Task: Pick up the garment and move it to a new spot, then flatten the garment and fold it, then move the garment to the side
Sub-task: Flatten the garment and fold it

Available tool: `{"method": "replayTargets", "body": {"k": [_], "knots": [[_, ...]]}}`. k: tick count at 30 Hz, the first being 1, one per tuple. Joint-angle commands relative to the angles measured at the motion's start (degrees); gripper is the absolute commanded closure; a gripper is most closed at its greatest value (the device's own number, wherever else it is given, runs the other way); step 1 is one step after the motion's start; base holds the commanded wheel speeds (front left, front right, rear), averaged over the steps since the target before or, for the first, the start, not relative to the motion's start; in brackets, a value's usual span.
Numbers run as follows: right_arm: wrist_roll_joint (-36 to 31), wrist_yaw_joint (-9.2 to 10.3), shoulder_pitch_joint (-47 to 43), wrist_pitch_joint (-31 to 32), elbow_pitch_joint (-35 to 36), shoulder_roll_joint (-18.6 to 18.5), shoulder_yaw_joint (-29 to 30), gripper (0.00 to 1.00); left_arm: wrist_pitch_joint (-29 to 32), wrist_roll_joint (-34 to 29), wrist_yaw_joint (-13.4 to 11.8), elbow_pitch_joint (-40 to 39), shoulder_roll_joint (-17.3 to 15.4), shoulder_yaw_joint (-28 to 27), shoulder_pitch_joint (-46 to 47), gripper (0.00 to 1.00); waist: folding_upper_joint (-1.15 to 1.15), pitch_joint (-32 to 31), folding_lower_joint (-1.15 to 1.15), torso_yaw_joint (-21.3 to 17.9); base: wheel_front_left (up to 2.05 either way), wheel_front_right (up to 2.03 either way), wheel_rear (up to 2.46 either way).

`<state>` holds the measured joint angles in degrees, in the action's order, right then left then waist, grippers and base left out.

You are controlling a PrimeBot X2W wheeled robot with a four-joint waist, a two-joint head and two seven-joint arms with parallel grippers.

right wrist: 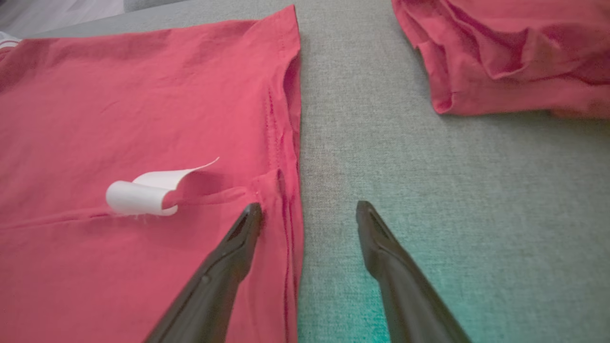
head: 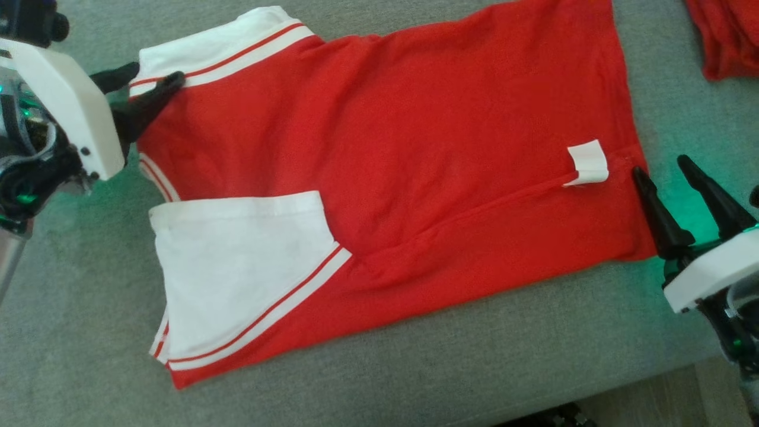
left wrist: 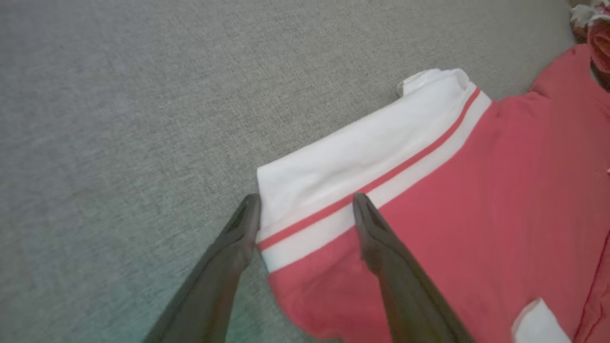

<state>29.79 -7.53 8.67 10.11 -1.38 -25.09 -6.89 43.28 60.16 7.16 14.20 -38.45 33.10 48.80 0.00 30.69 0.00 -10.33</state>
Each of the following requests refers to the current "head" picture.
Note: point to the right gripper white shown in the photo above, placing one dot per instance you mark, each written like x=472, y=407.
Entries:
x=711, y=273

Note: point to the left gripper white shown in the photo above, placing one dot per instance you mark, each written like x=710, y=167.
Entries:
x=71, y=107

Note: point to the red white-trimmed garment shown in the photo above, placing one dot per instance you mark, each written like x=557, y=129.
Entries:
x=415, y=148

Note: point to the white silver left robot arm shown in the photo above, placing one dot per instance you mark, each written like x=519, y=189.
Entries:
x=24, y=178

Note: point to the dark robot base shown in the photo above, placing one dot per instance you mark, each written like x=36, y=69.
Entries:
x=551, y=418

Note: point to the folded red garment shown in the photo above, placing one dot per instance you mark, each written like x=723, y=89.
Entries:
x=729, y=35

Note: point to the large grey sofa seat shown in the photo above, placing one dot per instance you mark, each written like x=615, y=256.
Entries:
x=415, y=367

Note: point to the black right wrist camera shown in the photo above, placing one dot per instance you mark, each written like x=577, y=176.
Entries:
x=755, y=197

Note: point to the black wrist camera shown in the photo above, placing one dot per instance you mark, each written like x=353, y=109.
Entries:
x=755, y=197
x=29, y=21

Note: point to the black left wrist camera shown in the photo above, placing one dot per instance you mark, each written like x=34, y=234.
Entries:
x=29, y=21

